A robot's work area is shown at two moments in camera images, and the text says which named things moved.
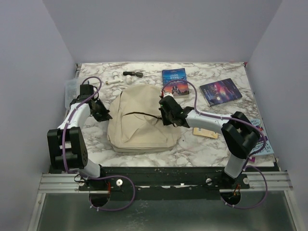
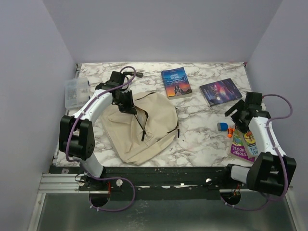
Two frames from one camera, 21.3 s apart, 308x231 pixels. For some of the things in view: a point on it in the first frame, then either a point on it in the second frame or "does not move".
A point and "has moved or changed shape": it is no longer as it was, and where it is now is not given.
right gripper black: (165, 121) → (240, 126)
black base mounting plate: (164, 183) does not move
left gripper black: (104, 115) → (130, 108)
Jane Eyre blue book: (179, 89) does not move
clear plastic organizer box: (72, 91) does not move
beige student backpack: (135, 124) has moved or changed shape
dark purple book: (220, 92) does not move
